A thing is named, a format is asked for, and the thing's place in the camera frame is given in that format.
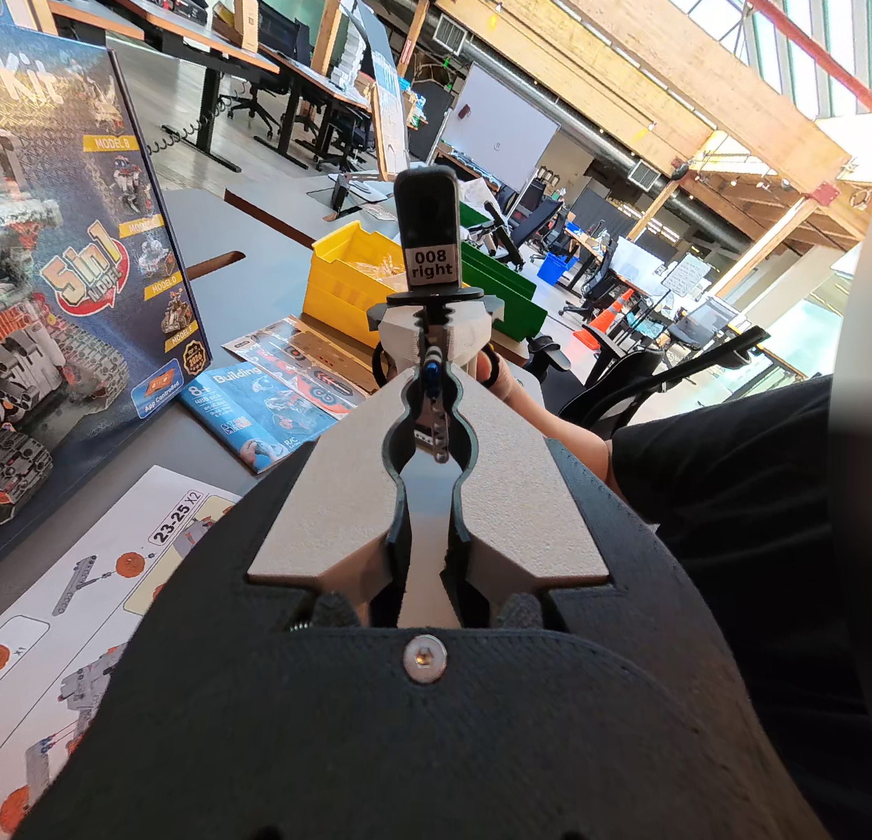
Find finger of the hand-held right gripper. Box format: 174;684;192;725
378;308;429;381
441;312;493;371

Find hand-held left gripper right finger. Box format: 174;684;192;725
441;366;610;628

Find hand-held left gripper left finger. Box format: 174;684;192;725
247;368;418;628

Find grey holed building beam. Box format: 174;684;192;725
417;377;452;465

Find wood-topped background desk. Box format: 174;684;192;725
259;43;372;173
41;0;280;173

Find person's right hand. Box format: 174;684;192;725
476;351;527;406

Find clear plastic part bags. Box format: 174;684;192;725
341;254;410;292

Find metal stand base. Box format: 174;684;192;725
307;171;395;222

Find yellow plastic bin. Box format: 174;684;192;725
302;221;410;350

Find standing sign board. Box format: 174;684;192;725
354;0;411;181

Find sticker sheet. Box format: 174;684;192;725
223;315;382;422

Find white whiteboard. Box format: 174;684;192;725
439;63;561;190

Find black office chair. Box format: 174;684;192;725
528;325;771;439
480;199;566;272

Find small blue booklet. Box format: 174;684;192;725
178;362;338;474

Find orange traffic cone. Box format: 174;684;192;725
575;288;634;350

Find paper sign stand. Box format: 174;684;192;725
662;253;713;296

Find cardboard box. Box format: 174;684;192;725
213;0;261;54

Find open instruction booklet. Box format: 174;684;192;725
0;465;243;820

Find robot kit box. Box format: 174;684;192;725
0;25;213;555

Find coiled black cable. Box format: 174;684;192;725
146;123;205;158

